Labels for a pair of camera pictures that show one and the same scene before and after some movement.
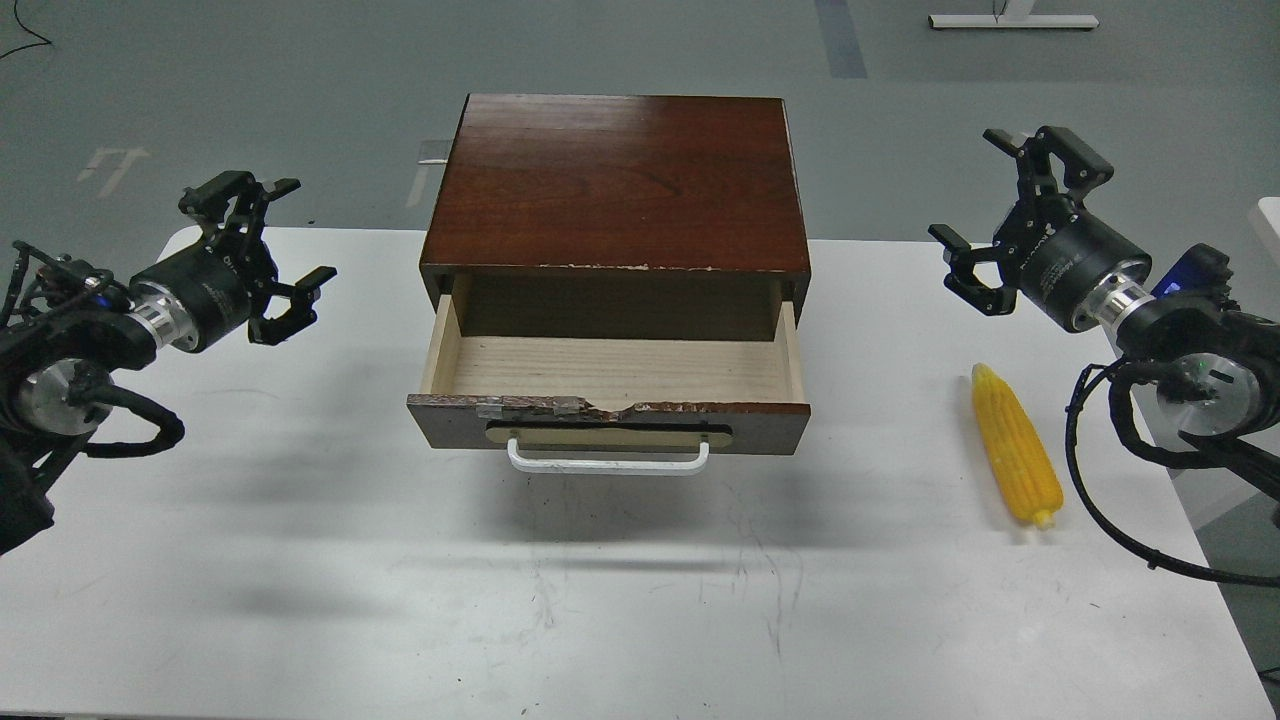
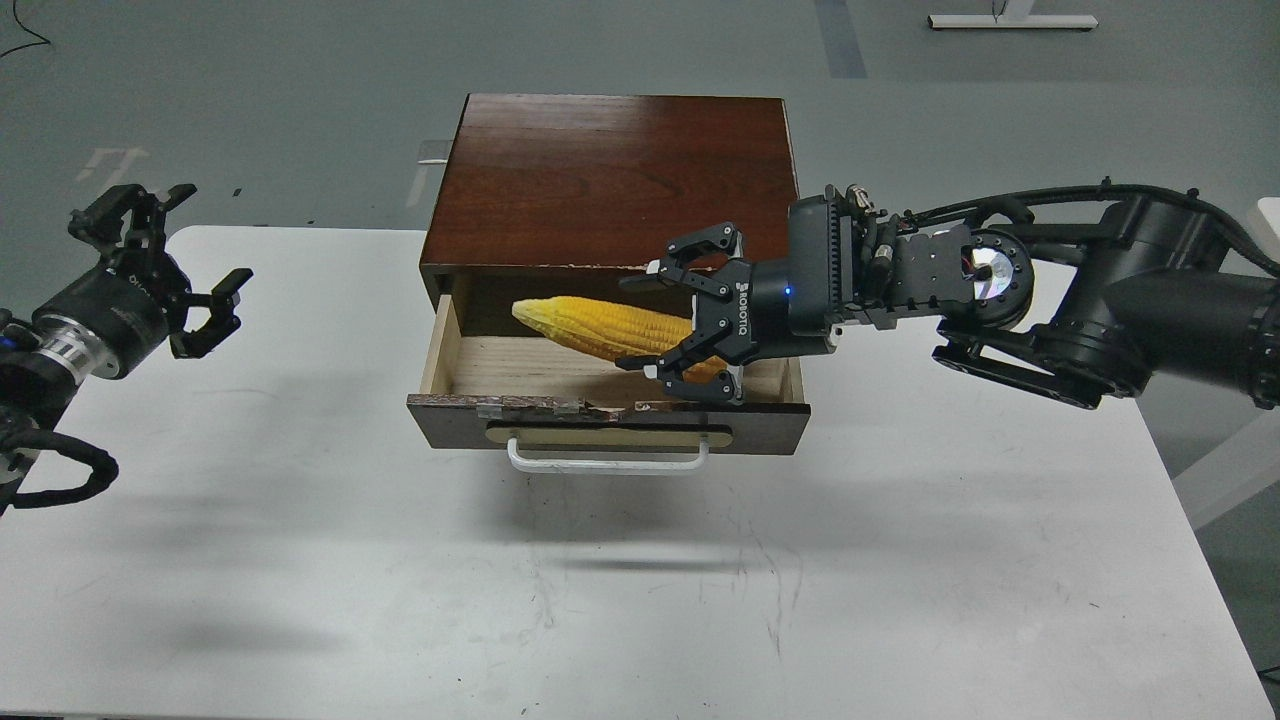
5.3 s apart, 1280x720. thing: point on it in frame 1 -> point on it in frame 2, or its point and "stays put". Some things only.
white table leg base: (1017, 16) stays put
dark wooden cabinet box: (618, 216) stays put
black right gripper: (1050, 246) -> (780, 308)
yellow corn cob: (1019, 446) -> (611, 330)
